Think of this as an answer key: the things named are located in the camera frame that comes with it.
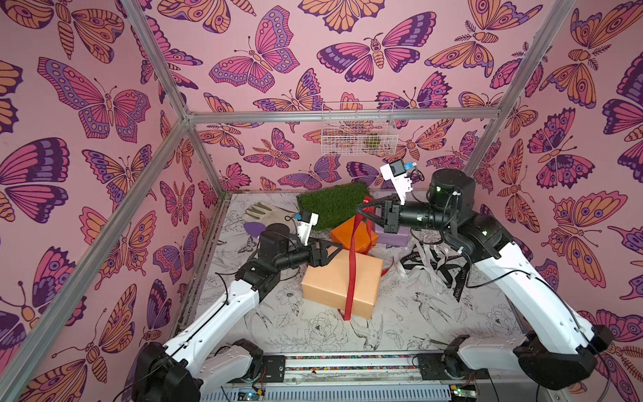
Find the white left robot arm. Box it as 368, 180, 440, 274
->
124, 224, 343, 401

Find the beige gardening glove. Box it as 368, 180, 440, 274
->
242, 202, 296, 229

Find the aluminium front rail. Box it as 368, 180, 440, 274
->
135, 350, 571, 402

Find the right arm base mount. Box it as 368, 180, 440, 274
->
415, 335, 490, 381

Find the orange gift box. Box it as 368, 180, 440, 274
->
331, 216, 378, 255

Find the black lettered ribbon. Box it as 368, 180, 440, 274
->
398, 244, 471, 303

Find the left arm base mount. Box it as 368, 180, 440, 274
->
215, 353, 286, 385

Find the green artificial grass mat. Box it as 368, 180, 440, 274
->
296, 183, 370, 230

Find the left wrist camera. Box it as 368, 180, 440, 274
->
295, 211, 319, 246

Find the red ribbon bow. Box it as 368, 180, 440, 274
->
340, 197, 388, 321

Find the lilac gift box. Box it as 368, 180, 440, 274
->
373, 224, 410, 247

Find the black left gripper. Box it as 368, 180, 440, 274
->
274, 238, 342, 275

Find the white satin ribbon bow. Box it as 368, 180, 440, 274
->
395, 240, 461, 293

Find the purple pink hand trowel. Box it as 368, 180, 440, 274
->
244, 222, 266, 238

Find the green item in basket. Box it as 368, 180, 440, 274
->
363, 134, 381, 152

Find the white wire basket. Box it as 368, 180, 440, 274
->
319, 109, 399, 157

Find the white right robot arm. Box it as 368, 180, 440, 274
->
357, 162, 613, 390

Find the large tan gift box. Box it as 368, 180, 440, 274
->
301, 250, 384, 319

